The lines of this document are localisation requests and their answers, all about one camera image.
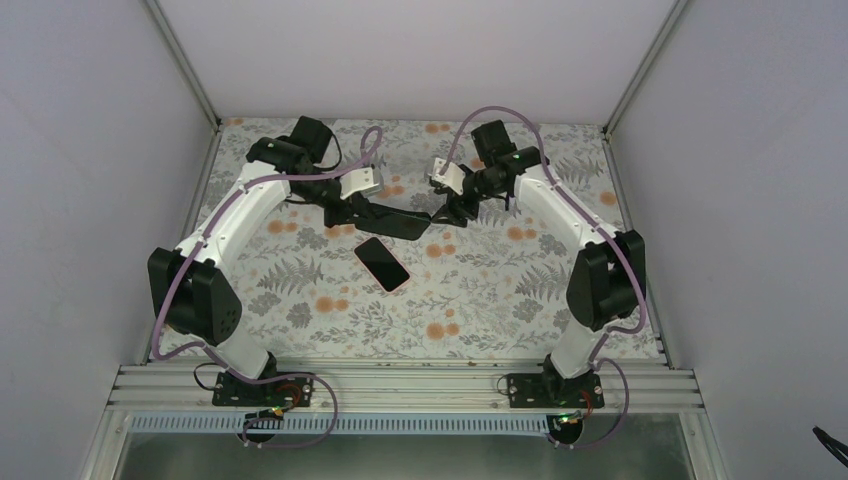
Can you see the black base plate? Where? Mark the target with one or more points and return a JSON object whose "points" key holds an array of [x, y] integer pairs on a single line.
{"points": [[229, 391], [542, 391]]}

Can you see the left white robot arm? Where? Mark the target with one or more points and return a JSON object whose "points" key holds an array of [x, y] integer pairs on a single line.
{"points": [[194, 303]]}

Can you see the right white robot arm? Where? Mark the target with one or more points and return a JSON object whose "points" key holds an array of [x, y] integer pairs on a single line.
{"points": [[606, 291]]}

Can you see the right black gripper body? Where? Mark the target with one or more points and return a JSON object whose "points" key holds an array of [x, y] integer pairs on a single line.
{"points": [[488, 185]]}

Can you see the floral patterned mat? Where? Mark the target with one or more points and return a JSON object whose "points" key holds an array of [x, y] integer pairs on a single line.
{"points": [[494, 290]]}

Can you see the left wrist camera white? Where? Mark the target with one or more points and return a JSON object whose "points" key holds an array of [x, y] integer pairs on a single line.
{"points": [[367, 181]]}

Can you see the black object at edge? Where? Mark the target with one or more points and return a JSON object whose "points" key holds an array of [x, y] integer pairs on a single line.
{"points": [[832, 445]]}

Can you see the white slotted cable duct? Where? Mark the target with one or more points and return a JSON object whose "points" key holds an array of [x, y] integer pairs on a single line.
{"points": [[345, 423]]}

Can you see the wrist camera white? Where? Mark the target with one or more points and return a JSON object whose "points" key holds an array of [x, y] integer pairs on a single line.
{"points": [[447, 176], [367, 181]]}

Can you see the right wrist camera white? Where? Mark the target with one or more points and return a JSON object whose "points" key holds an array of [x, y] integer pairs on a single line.
{"points": [[447, 176]]}

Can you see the black phone pink case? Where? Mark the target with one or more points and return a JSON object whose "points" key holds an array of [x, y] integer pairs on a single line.
{"points": [[382, 265]]}

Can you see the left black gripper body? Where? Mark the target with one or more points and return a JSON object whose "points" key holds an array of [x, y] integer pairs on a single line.
{"points": [[331, 217]]}

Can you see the aluminium mounting rail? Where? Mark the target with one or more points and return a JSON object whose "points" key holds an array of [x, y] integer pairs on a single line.
{"points": [[372, 386]]}

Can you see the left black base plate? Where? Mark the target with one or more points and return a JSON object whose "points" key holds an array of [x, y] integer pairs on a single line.
{"points": [[229, 391]]}

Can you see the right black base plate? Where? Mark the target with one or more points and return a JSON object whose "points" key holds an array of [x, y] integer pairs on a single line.
{"points": [[542, 391]]}

